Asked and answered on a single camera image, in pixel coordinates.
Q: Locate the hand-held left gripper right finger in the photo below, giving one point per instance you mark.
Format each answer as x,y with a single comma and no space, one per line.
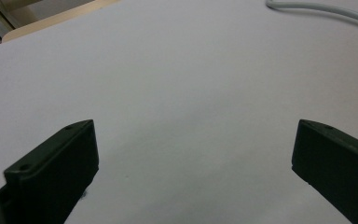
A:
338,168

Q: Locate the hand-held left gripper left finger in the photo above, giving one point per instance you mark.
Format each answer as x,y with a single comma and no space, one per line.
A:
52,174

